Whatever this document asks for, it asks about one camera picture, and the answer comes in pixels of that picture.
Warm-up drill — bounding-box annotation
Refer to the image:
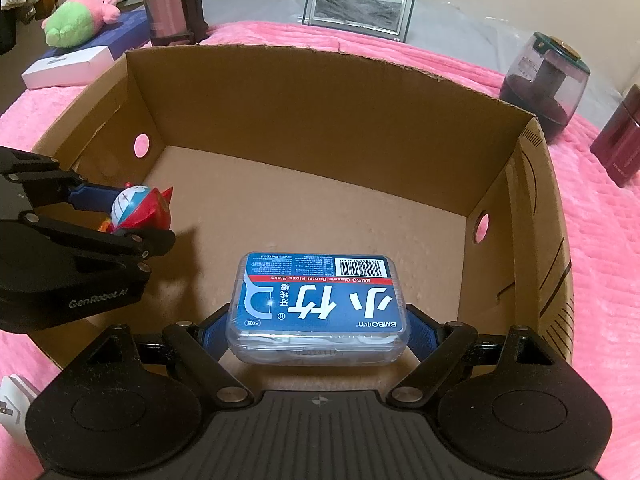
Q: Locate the dark blue flat box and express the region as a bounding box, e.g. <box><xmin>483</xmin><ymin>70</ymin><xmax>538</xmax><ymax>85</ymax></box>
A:
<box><xmin>42</xmin><ymin>8</ymin><xmax>153</xmax><ymax>61</ymax></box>

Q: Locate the white rectangular box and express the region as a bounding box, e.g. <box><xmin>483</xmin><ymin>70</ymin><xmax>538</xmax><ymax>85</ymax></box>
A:
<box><xmin>21</xmin><ymin>45</ymin><xmax>117</xmax><ymax>91</ymax></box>

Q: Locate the pink tumbler bottle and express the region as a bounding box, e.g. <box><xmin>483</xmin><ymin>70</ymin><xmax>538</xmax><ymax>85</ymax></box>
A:
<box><xmin>139</xmin><ymin>0</ymin><xmax>188</xmax><ymax>46</ymax></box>

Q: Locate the brown cardboard box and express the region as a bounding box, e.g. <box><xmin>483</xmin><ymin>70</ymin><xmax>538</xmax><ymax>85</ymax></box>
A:
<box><xmin>27</xmin><ymin>42</ymin><xmax>576</xmax><ymax>376</ymax></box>

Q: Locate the maroon container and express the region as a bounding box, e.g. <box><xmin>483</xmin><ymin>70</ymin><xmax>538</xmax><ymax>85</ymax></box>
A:
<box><xmin>589</xmin><ymin>84</ymin><xmax>640</xmax><ymax>188</ymax></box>

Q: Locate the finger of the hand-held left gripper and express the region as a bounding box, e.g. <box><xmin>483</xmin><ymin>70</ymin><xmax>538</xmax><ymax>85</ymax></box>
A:
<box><xmin>0</xmin><ymin>146</ymin><xmax>121</xmax><ymax>220</ymax></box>
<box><xmin>20</xmin><ymin>212</ymin><xmax>177</xmax><ymax>263</ymax></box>

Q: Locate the blue dental floss pick box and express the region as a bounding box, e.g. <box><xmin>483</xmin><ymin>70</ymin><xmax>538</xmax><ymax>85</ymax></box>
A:
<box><xmin>225</xmin><ymin>251</ymin><xmax>412</xmax><ymax>365</ymax></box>

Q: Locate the blue and red toy figurine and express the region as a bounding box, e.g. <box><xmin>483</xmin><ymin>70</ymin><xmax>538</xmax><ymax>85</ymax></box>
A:
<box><xmin>97</xmin><ymin>186</ymin><xmax>175</xmax><ymax>236</ymax></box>

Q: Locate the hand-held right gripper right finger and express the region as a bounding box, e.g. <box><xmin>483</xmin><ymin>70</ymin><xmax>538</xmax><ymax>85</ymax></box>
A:
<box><xmin>390</xmin><ymin>302</ymin><xmax>558</xmax><ymax>406</ymax></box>

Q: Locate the dark glass jar green lid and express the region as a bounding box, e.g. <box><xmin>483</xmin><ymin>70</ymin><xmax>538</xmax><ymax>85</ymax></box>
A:
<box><xmin>498</xmin><ymin>31</ymin><xmax>592</xmax><ymax>143</ymax></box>

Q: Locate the pink ribbed blanket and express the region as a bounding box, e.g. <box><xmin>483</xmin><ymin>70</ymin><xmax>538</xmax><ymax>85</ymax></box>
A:
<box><xmin>0</xmin><ymin>20</ymin><xmax>640</xmax><ymax>480</ymax></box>

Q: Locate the framed grey landscape picture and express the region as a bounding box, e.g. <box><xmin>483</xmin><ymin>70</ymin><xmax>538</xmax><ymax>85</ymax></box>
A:
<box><xmin>302</xmin><ymin>0</ymin><xmax>422</xmax><ymax>43</ymax></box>

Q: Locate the dark garment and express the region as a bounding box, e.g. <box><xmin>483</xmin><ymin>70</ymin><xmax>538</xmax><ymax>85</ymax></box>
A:
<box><xmin>0</xmin><ymin>7</ymin><xmax>20</xmax><ymax>56</ymax></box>

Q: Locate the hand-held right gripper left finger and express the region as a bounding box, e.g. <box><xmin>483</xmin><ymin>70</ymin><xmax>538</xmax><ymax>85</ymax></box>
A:
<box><xmin>75</xmin><ymin>302</ymin><xmax>253</xmax><ymax>406</ymax></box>

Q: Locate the pink and green plush toy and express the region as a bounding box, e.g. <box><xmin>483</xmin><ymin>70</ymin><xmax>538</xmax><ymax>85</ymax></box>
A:
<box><xmin>41</xmin><ymin>0</ymin><xmax>122</xmax><ymax>48</ymax></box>

